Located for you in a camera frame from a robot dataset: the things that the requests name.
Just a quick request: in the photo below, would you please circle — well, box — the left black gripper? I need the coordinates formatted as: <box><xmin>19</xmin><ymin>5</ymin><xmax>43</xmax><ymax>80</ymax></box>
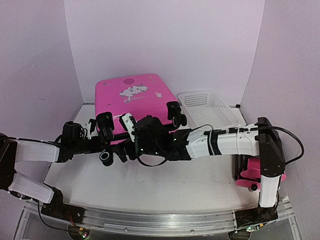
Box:
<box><xmin>71</xmin><ymin>135</ymin><xmax>110</xmax><ymax>155</ymax></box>

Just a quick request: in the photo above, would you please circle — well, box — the pink hard-shell suitcase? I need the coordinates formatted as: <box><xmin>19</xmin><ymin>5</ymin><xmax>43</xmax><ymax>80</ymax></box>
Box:
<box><xmin>94</xmin><ymin>72</ymin><xmax>188</xmax><ymax>167</ymax></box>

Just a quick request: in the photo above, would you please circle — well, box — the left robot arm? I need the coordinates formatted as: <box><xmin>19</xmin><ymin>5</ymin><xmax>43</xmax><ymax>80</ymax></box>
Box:
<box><xmin>0</xmin><ymin>120</ymin><xmax>114</xmax><ymax>219</ymax></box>

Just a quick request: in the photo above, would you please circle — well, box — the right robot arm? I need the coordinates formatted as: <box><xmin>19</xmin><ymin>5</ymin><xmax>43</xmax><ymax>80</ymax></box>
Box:
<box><xmin>119</xmin><ymin>113</ymin><xmax>305</xmax><ymax>222</ymax></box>

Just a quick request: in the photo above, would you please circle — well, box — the white perforated plastic basket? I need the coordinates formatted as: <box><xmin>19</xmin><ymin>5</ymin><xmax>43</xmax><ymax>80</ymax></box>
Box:
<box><xmin>178</xmin><ymin>90</ymin><xmax>241</xmax><ymax>129</ymax></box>

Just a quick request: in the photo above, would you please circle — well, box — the black and pink drawer organizer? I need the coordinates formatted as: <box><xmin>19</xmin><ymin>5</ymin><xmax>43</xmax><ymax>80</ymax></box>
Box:
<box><xmin>235</xmin><ymin>154</ymin><xmax>286</xmax><ymax>194</ymax></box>

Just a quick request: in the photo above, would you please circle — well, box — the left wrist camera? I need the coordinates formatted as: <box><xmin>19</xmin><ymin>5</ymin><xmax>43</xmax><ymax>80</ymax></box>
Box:
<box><xmin>84</xmin><ymin>118</ymin><xmax>96</xmax><ymax>140</ymax></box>

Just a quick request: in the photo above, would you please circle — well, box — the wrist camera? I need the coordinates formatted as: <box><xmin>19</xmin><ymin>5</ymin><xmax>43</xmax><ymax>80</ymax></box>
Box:
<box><xmin>119</xmin><ymin>113</ymin><xmax>136</xmax><ymax>143</ymax></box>
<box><xmin>84</xmin><ymin>118</ymin><xmax>96</xmax><ymax>140</ymax></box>

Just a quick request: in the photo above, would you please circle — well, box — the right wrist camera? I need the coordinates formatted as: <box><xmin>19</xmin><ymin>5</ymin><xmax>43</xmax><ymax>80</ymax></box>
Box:
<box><xmin>119</xmin><ymin>113</ymin><xmax>136</xmax><ymax>143</ymax></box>

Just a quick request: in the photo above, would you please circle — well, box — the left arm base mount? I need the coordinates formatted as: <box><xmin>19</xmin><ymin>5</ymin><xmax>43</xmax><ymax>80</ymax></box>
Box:
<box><xmin>40</xmin><ymin>200</ymin><xmax>85</xmax><ymax>224</ymax></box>

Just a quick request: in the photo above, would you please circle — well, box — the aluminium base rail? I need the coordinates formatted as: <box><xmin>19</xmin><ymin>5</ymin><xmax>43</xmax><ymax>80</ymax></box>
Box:
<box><xmin>22</xmin><ymin>207</ymin><xmax>298</xmax><ymax>236</ymax></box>

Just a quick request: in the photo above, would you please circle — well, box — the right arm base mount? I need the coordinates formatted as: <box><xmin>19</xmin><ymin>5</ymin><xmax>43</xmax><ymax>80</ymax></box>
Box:
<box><xmin>235</xmin><ymin>207</ymin><xmax>278</xmax><ymax>229</ymax></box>

